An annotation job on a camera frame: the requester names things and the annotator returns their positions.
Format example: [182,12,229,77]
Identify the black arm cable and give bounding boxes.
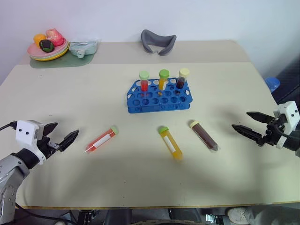
[0,121,19,131]
[274,117,296,139]

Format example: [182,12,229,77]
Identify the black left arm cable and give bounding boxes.
[0,121,19,131]

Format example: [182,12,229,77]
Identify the light green plate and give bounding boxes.
[28,42,70,60]

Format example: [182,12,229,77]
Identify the green table mat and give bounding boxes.
[29,49,98,69]

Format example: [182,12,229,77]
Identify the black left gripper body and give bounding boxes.
[35,121,62,160]

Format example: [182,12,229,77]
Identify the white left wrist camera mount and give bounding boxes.
[15,120,46,165]

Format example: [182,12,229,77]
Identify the pale green plastic-wrapped cup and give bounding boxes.
[68,39,101,59]

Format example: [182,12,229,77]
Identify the orange liquid tube green cap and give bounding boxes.
[158,68,170,97]
[157,125,184,163]

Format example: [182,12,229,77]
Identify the pink toy apple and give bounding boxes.
[45,28,65,47]

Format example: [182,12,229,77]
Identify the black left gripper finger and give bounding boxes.
[58,129,80,152]
[43,122,59,137]

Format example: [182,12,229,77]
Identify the grey curved foam face pad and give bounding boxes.
[140,29,178,57]

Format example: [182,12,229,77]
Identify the yellow plate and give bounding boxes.
[29,44,71,62]

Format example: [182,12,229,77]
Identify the white shoe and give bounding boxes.
[225,207,250,225]

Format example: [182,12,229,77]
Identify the brown liquid tube cream cap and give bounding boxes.
[189,120,221,154]
[175,67,191,90]

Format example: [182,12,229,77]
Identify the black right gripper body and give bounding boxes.
[259,115,287,147]

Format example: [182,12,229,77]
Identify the dark brown green toy fruit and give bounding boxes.
[38,39,55,53]

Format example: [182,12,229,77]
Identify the stack of plates with fruit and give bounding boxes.
[27,40,69,58]

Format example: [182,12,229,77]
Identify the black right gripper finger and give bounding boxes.
[246,112,275,124]
[231,124,263,146]

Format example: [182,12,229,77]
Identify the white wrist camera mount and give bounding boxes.
[15,120,46,165]
[272,101,300,150]

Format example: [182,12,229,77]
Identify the toy orange fruit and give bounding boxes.
[33,33,47,46]

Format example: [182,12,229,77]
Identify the blue test tube rack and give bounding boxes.
[123,77,194,114]

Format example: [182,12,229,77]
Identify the red liquid tube green cap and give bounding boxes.
[84,125,120,154]
[139,70,150,98]

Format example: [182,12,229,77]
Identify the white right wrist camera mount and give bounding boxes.
[272,101,300,150]

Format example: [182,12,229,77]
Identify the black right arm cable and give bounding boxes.
[274,117,296,139]

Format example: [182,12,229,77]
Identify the blue bottle cap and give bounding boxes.
[264,77,281,95]

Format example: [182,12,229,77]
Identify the grey trouser leg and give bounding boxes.
[243,205,300,225]

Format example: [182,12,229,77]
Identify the black floor cable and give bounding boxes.
[15,203,78,225]

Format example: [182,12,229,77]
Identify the black carbon-pattern object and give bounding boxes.
[271,55,300,104]

